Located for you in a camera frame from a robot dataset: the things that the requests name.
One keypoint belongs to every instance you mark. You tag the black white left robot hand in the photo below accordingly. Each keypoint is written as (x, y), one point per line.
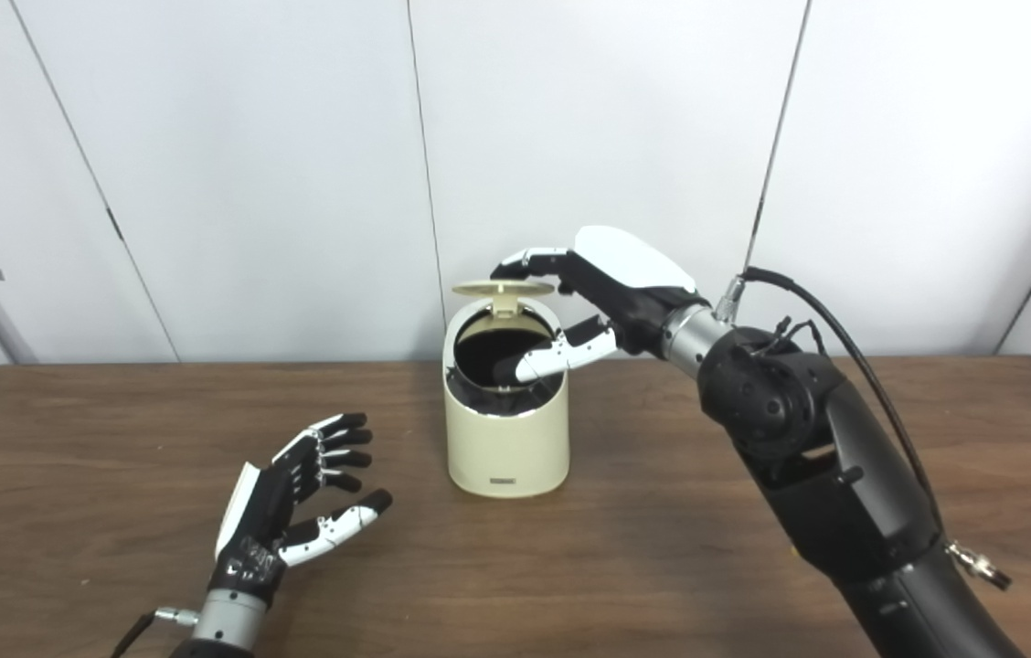
(255, 521)

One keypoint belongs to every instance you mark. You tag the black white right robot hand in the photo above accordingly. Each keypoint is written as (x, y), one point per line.
(634, 274)

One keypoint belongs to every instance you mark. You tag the cream round bin lid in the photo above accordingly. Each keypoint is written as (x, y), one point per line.
(502, 287)

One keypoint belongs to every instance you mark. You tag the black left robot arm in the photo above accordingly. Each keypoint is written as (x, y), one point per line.
(223, 626)

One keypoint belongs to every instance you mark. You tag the black bin liner bag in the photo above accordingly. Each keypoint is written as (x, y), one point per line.
(479, 352)

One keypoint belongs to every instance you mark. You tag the cream-colored bin body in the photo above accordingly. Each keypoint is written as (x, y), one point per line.
(506, 452)

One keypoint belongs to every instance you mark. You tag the black wall panel hinge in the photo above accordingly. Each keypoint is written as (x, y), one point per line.
(114, 224)

